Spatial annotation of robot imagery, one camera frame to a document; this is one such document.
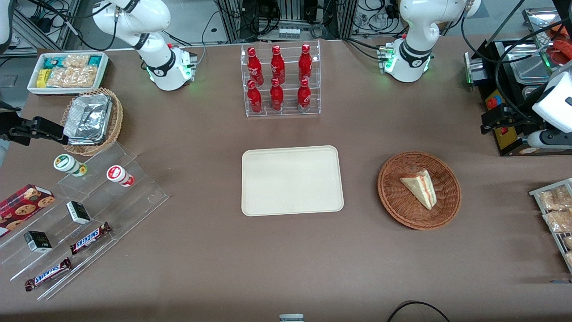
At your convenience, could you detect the round brown wicker basket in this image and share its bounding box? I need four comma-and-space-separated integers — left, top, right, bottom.
378, 151, 462, 231

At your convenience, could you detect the small black carton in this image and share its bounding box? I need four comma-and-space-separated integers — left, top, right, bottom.
66, 201, 92, 225
23, 230, 53, 254

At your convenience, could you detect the red cookie box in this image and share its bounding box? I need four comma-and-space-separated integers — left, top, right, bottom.
0, 184, 56, 238

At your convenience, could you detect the black looped cable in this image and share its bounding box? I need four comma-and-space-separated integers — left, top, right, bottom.
386, 301, 452, 322

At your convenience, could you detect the stack of foil trays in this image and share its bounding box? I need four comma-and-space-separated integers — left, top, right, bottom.
63, 93, 113, 145

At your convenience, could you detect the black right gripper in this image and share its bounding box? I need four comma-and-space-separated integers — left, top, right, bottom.
0, 117, 68, 146

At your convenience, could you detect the beige plastic serving tray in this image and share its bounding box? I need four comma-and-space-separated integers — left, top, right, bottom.
241, 145, 345, 217

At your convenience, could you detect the light wicker basket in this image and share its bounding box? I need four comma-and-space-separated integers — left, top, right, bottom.
60, 88, 124, 157

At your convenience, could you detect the red lid white cup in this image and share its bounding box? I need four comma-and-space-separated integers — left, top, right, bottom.
106, 165, 135, 187

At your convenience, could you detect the clear acrylic bottle rack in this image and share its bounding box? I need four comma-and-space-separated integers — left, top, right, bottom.
240, 40, 322, 118

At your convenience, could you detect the black food warmer cabinet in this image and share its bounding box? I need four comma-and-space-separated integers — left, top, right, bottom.
464, 8, 572, 157

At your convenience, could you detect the snickers chocolate bar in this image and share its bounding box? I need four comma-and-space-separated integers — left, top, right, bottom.
24, 258, 72, 292
70, 222, 112, 255

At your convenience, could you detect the triangular sandwich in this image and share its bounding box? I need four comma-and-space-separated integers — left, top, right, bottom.
400, 169, 437, 210

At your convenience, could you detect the clear acrylic step shelf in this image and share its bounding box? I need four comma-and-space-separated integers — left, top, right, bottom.
0, 142, 170, 301

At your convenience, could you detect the red cola bottle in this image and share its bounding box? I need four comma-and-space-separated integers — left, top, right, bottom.
298, 43, 313, 83
247, 80, 263, 114
247, 47, 265, 86
270, 45, 286, 85
297, 78, 312, 113
269, 78, 285, 112

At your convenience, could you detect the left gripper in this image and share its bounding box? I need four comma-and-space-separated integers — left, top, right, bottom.
480, 105, 521, 135

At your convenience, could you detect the white rectangular snack bin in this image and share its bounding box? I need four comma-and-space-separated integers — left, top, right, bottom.
27, 52, 109, 96

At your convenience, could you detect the tray of packaged snacks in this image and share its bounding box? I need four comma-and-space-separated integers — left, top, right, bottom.
529, 178, 572, 274

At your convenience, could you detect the green lid white cup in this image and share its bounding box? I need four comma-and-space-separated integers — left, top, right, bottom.
53, 154, 87, 177

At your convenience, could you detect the clear bag of crackers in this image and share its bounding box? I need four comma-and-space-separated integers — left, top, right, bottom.
63, 54, 91, 68
46, 65, 99, 88

